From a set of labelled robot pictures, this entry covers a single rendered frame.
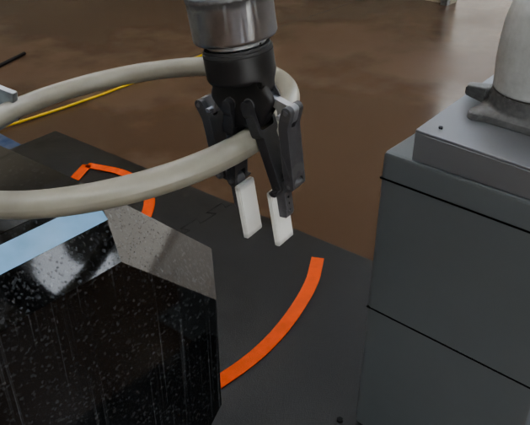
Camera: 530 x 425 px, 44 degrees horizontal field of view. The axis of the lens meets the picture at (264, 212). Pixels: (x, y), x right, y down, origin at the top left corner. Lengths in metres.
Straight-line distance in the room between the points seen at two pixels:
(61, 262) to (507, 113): 0.85
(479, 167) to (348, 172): 1.74
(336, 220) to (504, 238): 1.38
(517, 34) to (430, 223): 0.38
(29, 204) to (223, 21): 0.26
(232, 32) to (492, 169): 0.70
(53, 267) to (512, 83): 0.86
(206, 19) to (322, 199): 2.11
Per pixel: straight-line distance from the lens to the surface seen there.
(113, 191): 0.67
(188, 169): 0.68
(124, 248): 1.08
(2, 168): 1.20
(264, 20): 0.67
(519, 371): 1.44
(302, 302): 2.15
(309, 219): 2.60
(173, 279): 1.17
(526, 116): 1.32
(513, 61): 1.30
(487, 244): 1.31
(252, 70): 0.68
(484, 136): 1.30
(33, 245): 1.02
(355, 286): 2.24
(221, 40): 0.66
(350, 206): 2.70
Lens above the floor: 1.39
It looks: 32 degrees down
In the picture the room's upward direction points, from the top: straight up
